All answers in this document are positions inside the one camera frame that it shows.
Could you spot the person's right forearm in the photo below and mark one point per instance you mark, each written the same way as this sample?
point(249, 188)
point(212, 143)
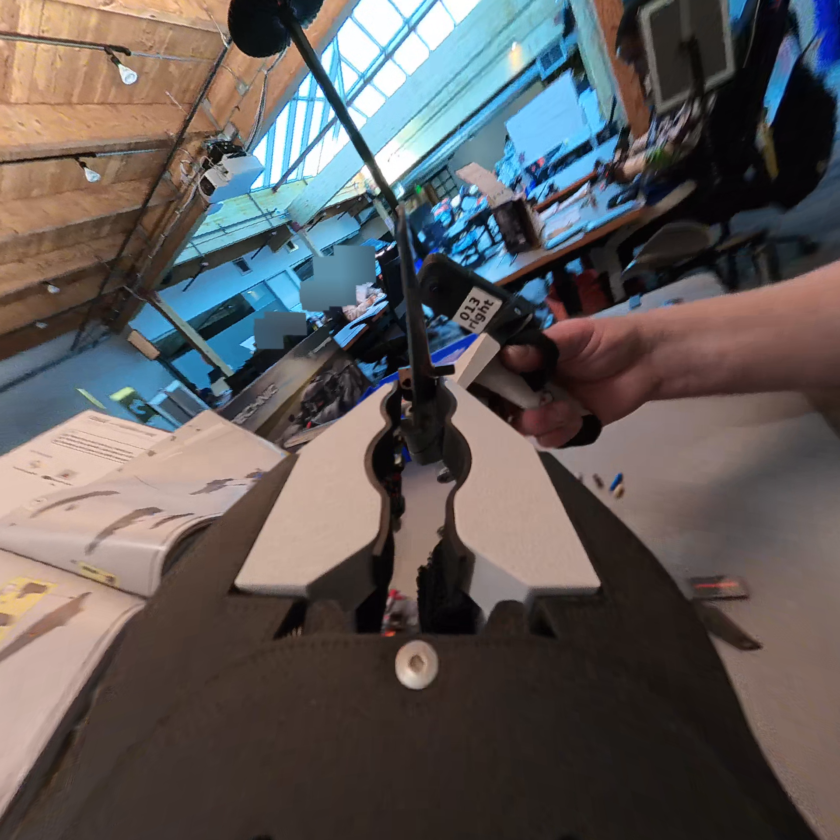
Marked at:
point(741, 341)

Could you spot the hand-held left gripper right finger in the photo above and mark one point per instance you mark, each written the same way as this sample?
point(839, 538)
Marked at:
point(525, 518)

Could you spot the black pendant lamp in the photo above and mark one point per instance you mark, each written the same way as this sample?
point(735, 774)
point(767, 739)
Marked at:
point(256, 26)

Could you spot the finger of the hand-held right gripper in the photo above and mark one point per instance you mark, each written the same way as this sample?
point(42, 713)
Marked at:
point(479, 361)

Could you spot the open instruction booklet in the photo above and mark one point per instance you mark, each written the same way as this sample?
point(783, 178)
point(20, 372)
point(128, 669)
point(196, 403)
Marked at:
point(65, 459)

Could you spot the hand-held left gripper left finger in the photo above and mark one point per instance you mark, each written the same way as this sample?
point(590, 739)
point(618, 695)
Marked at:
point(308, 518)

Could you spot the dark grey lego beam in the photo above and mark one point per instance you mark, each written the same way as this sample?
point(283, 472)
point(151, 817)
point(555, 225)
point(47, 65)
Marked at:
point(423, 433)

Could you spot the person's right hand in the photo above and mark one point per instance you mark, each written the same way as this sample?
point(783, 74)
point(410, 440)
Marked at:
point(604, 367)

